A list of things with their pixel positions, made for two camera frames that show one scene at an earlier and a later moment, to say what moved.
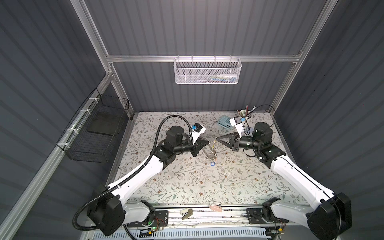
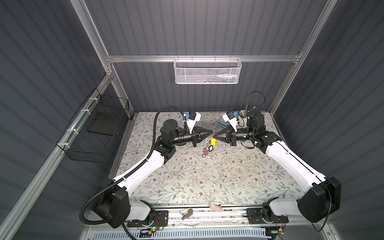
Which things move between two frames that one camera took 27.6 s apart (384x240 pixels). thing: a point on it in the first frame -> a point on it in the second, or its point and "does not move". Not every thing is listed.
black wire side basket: [93, 132] does not move
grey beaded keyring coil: [213, 158] -> [205, 148]
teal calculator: [225, 121] does not move
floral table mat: [217, 174] does not move
